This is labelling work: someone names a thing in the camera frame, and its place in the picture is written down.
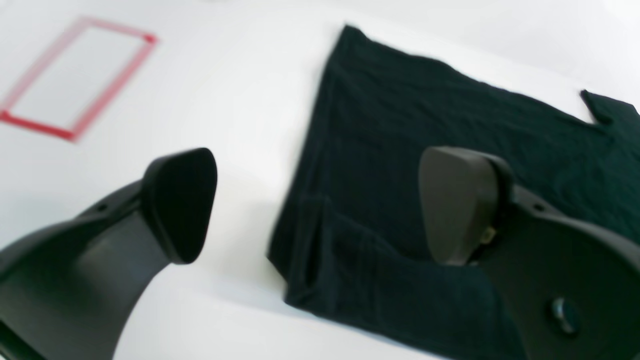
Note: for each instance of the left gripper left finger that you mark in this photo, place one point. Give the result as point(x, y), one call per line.
point(68, 290)

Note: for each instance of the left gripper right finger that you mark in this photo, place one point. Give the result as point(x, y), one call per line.
point(572, 288)

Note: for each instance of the black T-shirt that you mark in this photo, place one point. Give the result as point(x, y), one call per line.
point(350, 241)

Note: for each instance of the red rectangle table marking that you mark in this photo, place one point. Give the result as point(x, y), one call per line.
point(76, 77)

